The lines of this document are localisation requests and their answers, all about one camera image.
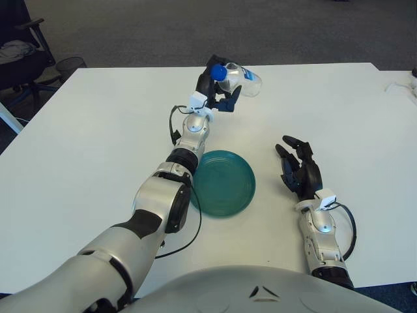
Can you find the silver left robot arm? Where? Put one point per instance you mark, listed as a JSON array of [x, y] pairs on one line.
[[159, 195]]

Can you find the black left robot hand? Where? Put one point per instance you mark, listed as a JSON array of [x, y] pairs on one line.
[[205, 83]]

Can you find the grey cloth on chair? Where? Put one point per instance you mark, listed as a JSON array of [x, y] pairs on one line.
[[16, 50]]

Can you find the green round plate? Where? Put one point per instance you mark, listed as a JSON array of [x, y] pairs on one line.
[[228, 186]]

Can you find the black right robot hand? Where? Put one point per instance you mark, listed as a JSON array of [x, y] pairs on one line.
[[309, 172]]

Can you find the grey robot torso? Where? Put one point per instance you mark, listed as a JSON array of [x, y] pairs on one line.
[[260, 293]]

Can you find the clear bottle with blue cap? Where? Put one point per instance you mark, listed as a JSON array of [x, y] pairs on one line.
[[247, 83]]

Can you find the black office chair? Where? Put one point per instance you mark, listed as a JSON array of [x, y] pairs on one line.
[[26, 68]]

